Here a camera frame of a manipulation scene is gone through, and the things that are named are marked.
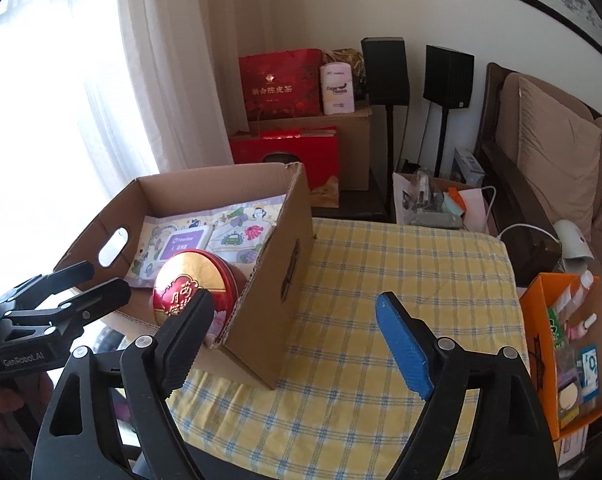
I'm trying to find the purple printed package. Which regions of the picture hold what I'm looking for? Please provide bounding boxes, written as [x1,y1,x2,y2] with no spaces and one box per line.
[126,203,283,292]

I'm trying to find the white cable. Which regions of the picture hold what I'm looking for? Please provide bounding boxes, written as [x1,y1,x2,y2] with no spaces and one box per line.
[480,185,565,247]

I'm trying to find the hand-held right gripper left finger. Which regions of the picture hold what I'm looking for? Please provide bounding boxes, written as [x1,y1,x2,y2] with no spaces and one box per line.
[32,288,216,480]

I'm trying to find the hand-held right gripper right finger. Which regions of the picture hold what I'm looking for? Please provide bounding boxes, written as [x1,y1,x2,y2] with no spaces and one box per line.
[375,291,554,480]

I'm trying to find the white cardboard carton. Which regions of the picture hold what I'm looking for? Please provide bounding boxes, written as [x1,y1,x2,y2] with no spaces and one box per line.
[553,422,592,469]

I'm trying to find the black speaker stand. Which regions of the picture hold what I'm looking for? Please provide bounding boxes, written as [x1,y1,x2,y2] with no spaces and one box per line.
[433,104,452,179]
[382,104,398,222]

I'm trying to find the blue white packet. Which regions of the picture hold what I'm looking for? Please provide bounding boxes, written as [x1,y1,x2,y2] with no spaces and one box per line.
[575,344,600,404]

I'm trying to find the white curtain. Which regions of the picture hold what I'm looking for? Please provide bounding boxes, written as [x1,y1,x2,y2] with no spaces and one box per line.
[75,0,273,202]

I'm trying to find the yellow checked tablecloth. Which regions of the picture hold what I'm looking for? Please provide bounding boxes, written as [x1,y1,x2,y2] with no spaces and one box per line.
[168,217,532,454]

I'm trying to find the orange cardboard box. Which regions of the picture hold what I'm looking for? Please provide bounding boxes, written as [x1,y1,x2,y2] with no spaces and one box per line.
[518,272,602,442]

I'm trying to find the closed brown cardboard carton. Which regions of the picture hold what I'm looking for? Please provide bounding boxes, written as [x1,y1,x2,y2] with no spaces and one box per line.
[250,104,375,192]

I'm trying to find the small white appliance box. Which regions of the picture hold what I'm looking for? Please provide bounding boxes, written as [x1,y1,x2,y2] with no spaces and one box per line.
[453,148,486,187]

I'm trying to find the white capped small bottle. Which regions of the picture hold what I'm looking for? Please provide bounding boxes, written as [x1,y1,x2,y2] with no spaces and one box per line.
[573,312,600,334]

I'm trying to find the round beige sponge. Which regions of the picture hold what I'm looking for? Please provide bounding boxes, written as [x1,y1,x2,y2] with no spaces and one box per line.
[555,382,582,417]

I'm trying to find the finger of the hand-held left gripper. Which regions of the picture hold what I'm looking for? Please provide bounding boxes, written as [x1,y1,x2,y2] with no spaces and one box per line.
[4,277,132,342]
[0,260,96,315]

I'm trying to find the large brown sofa cushion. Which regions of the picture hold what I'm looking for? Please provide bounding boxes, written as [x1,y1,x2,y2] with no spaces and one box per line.
[515,75,602,222]

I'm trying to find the white nail lamp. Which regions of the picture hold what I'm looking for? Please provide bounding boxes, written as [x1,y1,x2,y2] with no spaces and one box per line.
[553,218,596,263]

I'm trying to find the clear plastic bottle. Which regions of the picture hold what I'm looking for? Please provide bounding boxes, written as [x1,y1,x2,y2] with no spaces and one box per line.
[555,269,596,319]

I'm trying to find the round red tin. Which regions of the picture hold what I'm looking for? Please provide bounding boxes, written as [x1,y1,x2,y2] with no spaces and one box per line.
[152,249,250,339]

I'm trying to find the green toothpaste box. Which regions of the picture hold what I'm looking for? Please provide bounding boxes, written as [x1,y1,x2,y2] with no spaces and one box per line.
[545,307,570,349]

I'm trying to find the clear plastic item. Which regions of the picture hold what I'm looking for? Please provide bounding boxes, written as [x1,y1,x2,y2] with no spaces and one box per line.
[410,167,435,207]

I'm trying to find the black speaker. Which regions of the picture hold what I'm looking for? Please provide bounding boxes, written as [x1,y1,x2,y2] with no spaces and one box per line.
[360,36,411,108]
[423,44,476,110]

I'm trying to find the gold patterned bag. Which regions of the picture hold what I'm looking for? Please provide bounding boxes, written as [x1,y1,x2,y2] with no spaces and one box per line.
[323,48,367,104]

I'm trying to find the red gift box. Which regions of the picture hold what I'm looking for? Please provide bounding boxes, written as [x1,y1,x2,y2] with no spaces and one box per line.
[229,126,341,197]

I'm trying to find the white tissue pack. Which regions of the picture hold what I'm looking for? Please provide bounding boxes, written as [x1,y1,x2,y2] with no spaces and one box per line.
[319,61,357,116]

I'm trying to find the brown sofa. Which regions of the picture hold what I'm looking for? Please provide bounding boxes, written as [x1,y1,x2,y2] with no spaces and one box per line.
[473,62,602,282]

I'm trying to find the brown cardboard box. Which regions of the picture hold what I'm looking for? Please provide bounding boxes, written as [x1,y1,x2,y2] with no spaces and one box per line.
[54,162,318,391]

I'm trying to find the small box of clutter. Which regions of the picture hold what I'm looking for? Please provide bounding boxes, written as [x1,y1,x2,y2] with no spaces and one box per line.
[393,171,490,234]

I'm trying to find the red gift bag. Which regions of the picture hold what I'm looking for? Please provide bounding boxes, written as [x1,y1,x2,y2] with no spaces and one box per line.
[238,48,325,122]

